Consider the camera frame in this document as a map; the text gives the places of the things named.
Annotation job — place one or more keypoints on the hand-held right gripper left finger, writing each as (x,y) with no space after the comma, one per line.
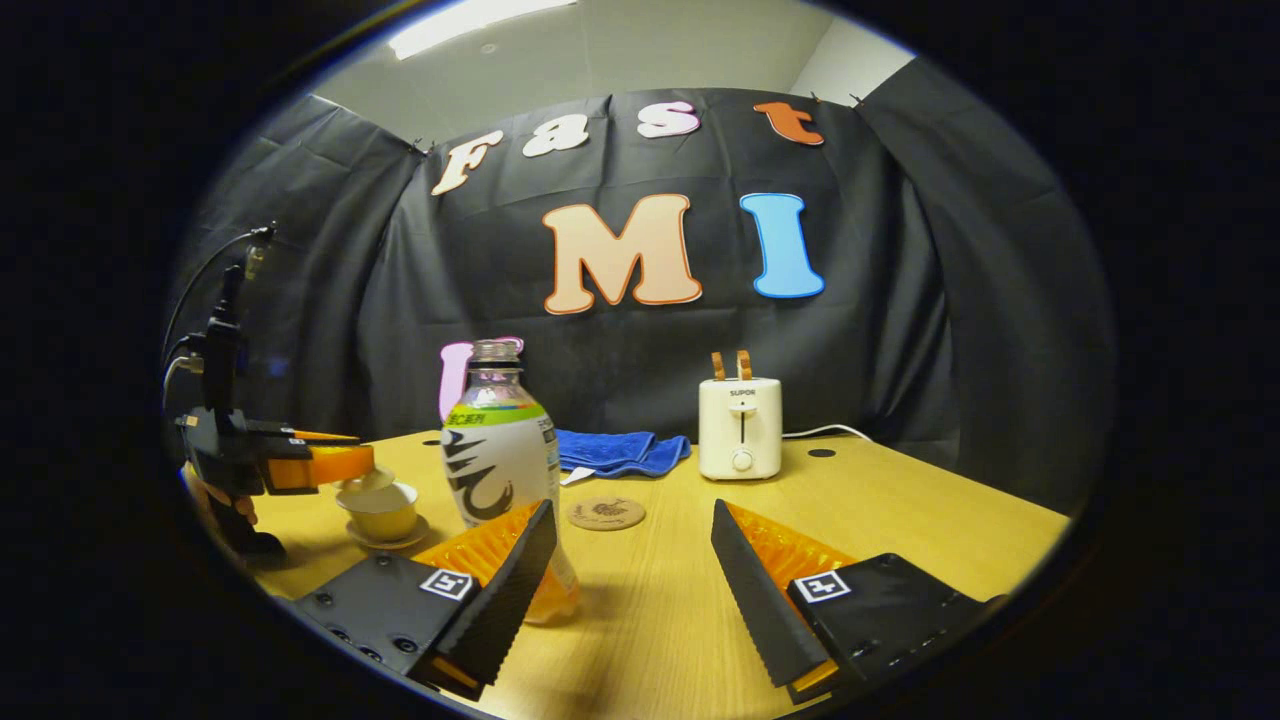
(510,590)

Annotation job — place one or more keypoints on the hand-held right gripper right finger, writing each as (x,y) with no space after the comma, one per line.
(760,600)

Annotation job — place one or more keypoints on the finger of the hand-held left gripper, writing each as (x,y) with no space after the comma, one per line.
(280,431)
(320,467)

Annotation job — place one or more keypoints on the yellow ceramic teacup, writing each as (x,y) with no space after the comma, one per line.
(385,515)

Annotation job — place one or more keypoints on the round brown coaster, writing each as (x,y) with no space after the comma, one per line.
(606,514)

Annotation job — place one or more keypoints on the clear water bottle white label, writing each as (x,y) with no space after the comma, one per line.
(500,460)

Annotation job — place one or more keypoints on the yellow ceramic saucer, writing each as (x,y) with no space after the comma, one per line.
(410,540)

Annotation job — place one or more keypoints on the cream toaster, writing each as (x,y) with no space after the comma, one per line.
(740,425)

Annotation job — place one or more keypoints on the blue towel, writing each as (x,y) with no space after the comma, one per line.
(620,452)

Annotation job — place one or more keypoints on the brown toast slice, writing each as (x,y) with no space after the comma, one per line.
(718,366)
(744,364)

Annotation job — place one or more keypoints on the black backdrop cloth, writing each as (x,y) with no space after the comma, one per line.
(950,300)

